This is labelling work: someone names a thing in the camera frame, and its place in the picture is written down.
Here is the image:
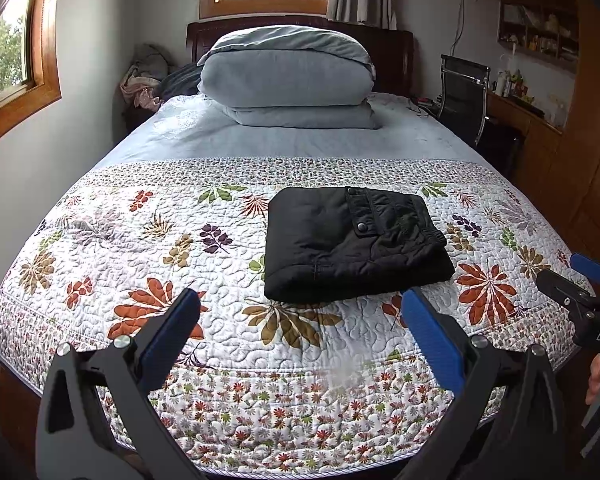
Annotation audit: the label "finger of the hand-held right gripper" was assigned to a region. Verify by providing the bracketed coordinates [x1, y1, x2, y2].
[536, 268, 600, 314]
[568, 252, 600, 288]

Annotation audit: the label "wooden desk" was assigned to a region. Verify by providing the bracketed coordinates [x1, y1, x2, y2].
[484, 89, 593, 241]

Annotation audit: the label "person's right hand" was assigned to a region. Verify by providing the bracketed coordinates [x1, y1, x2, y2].
[585, 353, 600, 406]

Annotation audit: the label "floral quilted bedspread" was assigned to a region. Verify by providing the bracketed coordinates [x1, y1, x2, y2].
[0, 92, 598, 477]

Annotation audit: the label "pile of pink-grey clothes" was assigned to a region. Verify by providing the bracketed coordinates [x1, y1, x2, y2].
[119, 43, 170, 112]

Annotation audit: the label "folded grey-blue duvet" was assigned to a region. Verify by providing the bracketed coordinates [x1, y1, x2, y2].
[198, 27, 383, 131]

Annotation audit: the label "black pants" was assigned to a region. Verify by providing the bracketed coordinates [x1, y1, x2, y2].
[263, 186, 456, 305]

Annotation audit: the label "black mesh office chair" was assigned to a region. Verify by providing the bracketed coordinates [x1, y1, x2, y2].
[437, 53, 491, 147]

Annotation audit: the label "white wall cable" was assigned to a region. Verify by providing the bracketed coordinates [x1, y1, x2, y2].
[456, 0, 469, 57]

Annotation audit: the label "tangled cables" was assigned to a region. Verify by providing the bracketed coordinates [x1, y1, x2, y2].
[411, 96, 439, 117]

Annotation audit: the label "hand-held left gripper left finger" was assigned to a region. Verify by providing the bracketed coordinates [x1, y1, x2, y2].
[35, 287, 202, 480]

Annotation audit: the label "wooden framed side window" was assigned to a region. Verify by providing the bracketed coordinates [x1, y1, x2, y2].
[0, 0, 64, 155]

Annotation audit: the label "dark wooden headboard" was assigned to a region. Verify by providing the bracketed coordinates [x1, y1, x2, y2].
[186, 20, 415, 99]

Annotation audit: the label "wooden wall shelf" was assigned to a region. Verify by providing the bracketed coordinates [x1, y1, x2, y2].
[496, 0, 580, 74]

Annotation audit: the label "dark grey blanket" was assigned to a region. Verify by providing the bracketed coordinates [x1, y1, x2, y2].
[152, 62, 203, 102]

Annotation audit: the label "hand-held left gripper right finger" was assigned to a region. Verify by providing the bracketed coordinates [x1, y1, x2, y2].
[401, 287, 569, 480]

